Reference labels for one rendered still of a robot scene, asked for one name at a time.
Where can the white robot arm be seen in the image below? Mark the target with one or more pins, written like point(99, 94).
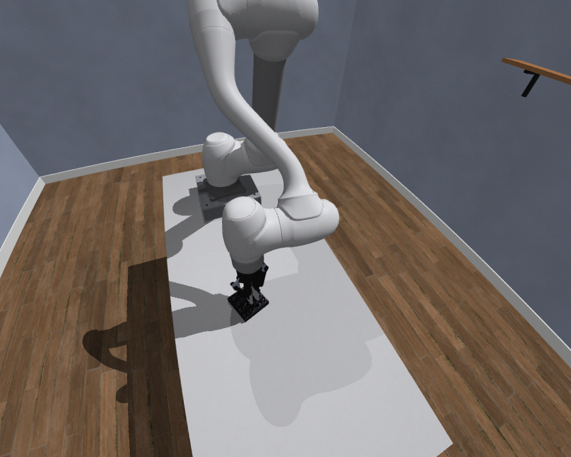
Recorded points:
point(273, 28)

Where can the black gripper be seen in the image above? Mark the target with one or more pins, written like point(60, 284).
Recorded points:
point(255, 279)

